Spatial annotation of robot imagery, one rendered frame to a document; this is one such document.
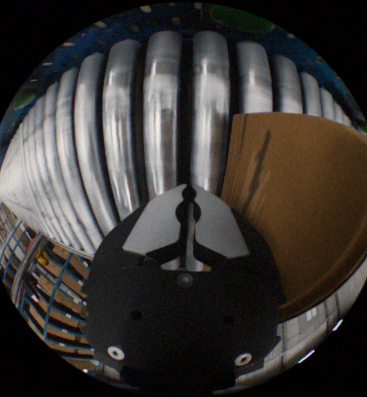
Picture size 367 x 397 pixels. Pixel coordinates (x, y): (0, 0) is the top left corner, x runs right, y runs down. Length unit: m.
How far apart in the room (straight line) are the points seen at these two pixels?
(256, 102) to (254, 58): 0.08
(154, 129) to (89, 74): 0.17
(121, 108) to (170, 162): 0.10
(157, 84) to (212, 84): 0.06
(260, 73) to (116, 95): 0.19
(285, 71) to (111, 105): 0.26
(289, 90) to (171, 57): 0.17
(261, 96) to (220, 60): 0.07
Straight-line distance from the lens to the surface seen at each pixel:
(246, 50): 0.23
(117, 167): 0.20
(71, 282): 1.33
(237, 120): 0.15
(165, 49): 0.20
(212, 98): 0.17
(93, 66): 0.26
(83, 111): 0.23
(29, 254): 0.77
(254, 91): 0.19
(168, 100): 0.17
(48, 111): 0.35
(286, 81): 0.24
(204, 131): 0.17
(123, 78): 0.21
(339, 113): 0.40
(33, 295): 0.71
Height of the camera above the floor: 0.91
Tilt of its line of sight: 57 degrees down
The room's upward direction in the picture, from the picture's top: 174 degrees counter-clockwise
